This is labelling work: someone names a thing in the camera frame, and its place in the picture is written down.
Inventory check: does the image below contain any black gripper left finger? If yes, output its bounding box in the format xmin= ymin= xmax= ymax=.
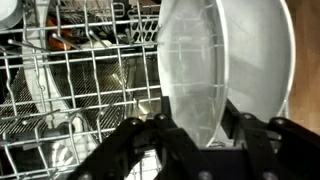
xmin=66 ymin=96 xmax=214 ymax=180

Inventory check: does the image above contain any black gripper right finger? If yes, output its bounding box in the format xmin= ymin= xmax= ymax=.
xmin=221 ymin=98 xmax=320 ymax=180

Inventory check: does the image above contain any white dinner plate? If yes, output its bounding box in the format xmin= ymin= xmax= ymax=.
xmin=216 ymin=0 xmax=297 ymax=123
xmin=156 ymin=0 xmax=230 ymax=149

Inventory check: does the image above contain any clear drinking glass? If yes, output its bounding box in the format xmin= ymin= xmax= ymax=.
xmin=39 ymin=121 xmax=84 ymax=168

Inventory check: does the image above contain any grey cutlery basket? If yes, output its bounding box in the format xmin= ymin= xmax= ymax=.
xmin=128 ymin=14 xmax=161 ymax=44

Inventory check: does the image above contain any orange utensil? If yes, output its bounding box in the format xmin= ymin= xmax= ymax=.
xmin=46 ymin=16 xmax=76 ymax=51

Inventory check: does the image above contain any white round cup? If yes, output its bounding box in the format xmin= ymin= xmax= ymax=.
xmin=0 ymin=0 xmax=24 ymax=30

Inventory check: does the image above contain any white wire dish rack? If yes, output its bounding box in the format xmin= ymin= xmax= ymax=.
xmin=0 ymin=0 xmax=291 ymax=180

